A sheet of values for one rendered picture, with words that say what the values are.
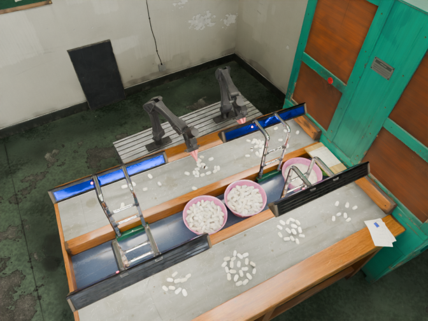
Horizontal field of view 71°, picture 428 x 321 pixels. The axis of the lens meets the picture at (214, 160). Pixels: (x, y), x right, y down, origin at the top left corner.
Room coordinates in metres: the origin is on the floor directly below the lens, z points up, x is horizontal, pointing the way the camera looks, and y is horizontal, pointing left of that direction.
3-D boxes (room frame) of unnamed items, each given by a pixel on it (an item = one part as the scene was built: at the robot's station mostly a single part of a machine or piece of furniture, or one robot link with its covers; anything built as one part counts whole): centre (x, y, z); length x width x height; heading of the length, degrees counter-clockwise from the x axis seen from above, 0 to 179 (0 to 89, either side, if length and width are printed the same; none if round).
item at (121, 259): (0.55, 0.34, 0.90); 0.20 x 0.19 x 0.45; 117
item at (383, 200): (1.07, -0.99, 0.83); 0.30 x 0.06 x 0.07; 27
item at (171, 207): (1.12, 0.02, 0.71); 1.81 x 0.05 x 0.11; 117
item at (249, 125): (1.42, -0.31, 1.08); 0.62 x 0.08 x 0.07; 117
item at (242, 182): (1.05, -0.20, 0.72); 0.27 x 0.27 x 0.10
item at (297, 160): (1.25, -0.59, 0.72); 0.27 x 0.27 x 0.10
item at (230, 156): (1.28, 0.10, 0.73); 1.81 x 0.30 x 0.02; 117
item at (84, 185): (0.98, 0.55, 1.08); 0.62 x 0.08 x 0.07; 117
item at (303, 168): (1.25, -0.59, 0.71); 0.22 x 0.22 x 0.06
